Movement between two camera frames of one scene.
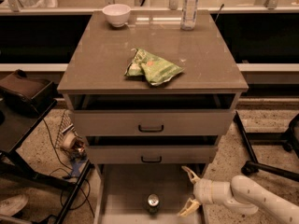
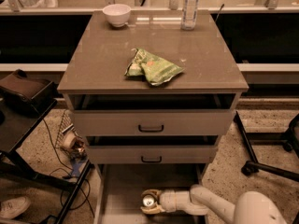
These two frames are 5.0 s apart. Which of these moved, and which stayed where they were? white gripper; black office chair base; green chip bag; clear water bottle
Moved: white gripper
Stayed: clear water bottle; green chip bag; black office chair base
